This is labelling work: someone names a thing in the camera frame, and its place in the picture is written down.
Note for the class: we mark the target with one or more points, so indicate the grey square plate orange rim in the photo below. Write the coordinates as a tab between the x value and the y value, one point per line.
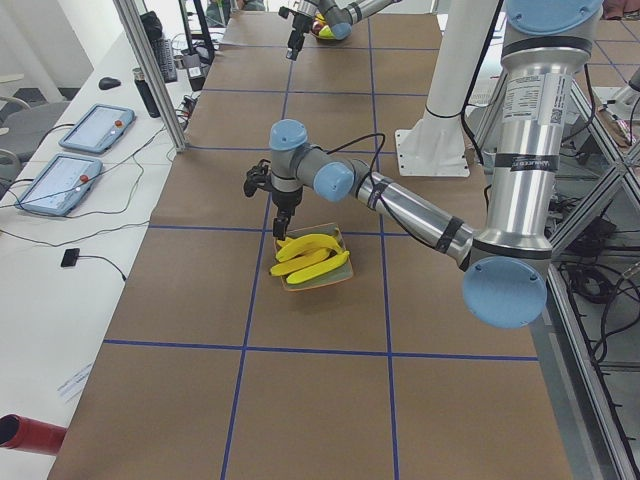
338	275

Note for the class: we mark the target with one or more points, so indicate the lower blue teach pendant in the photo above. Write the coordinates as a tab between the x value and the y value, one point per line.
60	186

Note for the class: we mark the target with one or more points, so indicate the red cylinder tube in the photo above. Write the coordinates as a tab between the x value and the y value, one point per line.
29	435

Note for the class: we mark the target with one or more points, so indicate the small black puck device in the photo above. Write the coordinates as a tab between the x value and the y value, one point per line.
70	257

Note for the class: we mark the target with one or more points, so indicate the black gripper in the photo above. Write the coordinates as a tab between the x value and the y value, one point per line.
286	201
299	25

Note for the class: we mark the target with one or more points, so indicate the blue teach pendant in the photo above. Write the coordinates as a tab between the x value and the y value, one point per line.
60	186
98	129

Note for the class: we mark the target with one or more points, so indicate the aluminium frame post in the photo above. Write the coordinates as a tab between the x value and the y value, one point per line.
133	27

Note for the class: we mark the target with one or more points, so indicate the green pear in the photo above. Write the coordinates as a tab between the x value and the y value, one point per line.
326	33

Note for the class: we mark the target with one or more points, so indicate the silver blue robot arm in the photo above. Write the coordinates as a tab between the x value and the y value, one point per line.
339	19
505	263

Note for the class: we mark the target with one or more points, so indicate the black keyboard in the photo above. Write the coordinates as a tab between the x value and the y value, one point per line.
163	53

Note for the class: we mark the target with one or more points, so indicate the black computer mouse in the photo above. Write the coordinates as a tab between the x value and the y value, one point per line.
108	83

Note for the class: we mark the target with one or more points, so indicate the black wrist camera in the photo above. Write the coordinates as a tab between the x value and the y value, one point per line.
258	177
285	12

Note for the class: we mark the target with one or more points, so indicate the black water bottle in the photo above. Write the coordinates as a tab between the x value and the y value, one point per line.
145	93

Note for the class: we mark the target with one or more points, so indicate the upper blue teach pendant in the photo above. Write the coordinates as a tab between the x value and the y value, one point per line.
98	129

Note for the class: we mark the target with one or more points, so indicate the brown wicker fruit basket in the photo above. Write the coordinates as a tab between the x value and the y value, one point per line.
318	22

